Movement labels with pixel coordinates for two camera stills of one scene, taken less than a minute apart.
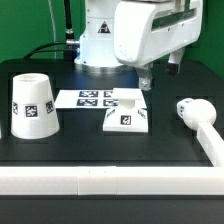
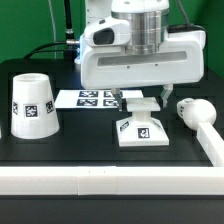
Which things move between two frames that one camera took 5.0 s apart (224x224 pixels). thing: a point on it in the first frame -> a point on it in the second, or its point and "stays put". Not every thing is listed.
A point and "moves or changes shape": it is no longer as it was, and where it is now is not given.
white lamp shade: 34,113 stays put
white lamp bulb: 195,111 stays put
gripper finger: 174,60 -> 167,90
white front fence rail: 111,180 stays put
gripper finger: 144,76 -> 118,95
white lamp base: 130,114 moves or changes shape
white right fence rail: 211,143 stays put
